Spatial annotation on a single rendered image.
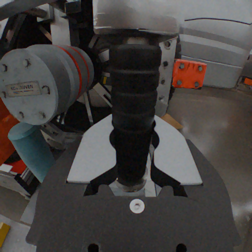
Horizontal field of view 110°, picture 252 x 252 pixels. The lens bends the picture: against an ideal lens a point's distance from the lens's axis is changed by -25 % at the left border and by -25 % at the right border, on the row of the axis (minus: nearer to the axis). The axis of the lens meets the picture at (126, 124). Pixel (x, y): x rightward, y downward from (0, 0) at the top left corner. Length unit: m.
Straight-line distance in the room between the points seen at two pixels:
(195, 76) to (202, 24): 0.51
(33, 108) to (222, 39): 0.89
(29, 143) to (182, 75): 0.42
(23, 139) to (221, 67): 0.97
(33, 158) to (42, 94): 0.23
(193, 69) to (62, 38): 0.32
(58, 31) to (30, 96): 0.19
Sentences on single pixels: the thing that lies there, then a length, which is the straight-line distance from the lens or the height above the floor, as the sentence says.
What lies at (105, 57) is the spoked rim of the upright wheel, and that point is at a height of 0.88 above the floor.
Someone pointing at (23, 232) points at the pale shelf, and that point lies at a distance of 0.56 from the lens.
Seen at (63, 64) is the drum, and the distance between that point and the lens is 0.22.
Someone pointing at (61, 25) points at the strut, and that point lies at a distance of 0.35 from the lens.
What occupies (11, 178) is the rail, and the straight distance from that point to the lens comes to 0.93.
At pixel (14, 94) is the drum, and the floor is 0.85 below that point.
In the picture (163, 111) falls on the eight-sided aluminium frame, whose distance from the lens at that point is 0.34.
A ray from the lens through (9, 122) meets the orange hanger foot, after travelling 0.71.
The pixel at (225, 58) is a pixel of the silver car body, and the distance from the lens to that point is 0.90.
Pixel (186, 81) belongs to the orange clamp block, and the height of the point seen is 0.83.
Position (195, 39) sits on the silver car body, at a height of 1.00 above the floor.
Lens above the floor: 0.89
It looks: 33 degrees down
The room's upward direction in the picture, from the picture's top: straight up
